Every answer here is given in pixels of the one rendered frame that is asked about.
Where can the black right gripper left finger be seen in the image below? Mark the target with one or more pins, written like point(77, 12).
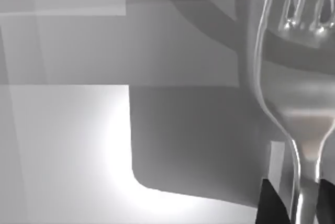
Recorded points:
point(269, 205)

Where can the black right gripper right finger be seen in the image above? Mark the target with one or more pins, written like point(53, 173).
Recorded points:
point(327, 203)

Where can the silver metal fork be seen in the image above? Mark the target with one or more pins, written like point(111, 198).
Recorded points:
point(301, 90)

